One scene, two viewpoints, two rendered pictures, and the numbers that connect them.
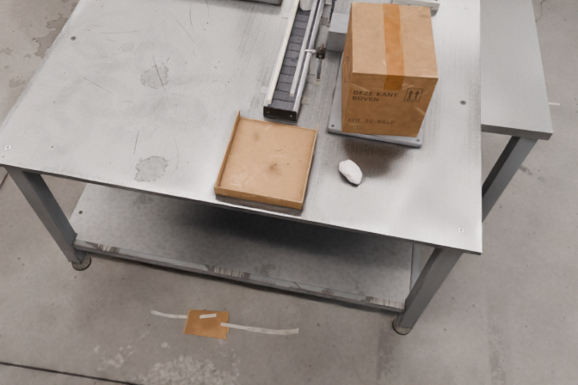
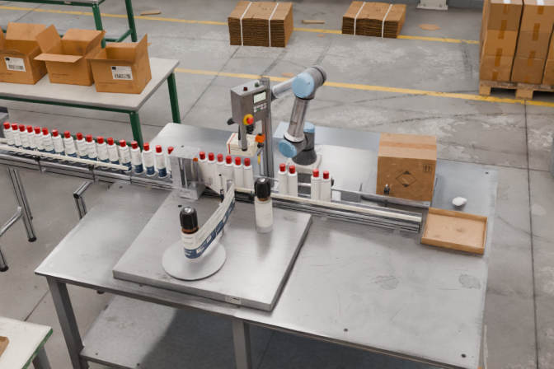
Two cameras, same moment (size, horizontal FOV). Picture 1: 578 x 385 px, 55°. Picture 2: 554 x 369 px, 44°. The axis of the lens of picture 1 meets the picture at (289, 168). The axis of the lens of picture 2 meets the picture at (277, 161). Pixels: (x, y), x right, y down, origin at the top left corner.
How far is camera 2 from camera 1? 3.24 m
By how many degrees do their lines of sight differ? 57
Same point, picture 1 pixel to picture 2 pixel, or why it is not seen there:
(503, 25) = (335, 137)
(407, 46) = (414, 142)
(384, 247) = not seen: hidden behind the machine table
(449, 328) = not seen: hidden behind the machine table
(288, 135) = (434, 223)
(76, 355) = not seen: outside the picture
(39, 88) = (402, 345)
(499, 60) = (366, 144)
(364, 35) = (406, 153)
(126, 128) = (437, 294)
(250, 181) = (471, 239)
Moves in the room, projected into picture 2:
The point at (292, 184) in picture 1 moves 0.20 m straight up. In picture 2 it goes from (470, 223) to (475, 192)
